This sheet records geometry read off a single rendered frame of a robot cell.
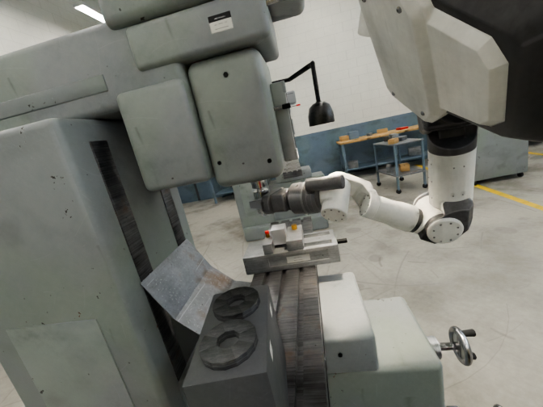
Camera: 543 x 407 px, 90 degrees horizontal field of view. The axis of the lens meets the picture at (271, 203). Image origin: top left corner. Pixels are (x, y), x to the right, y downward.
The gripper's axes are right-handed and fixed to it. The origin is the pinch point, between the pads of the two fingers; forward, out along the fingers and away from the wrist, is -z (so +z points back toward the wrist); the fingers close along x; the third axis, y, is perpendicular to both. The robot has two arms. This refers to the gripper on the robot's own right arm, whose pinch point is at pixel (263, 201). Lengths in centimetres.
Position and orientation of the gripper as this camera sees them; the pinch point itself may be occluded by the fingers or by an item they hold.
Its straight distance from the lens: 82.7
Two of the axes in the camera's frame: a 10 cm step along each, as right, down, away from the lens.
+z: 8.5, -0.7, -5.2
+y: 2.2, 9.5, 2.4
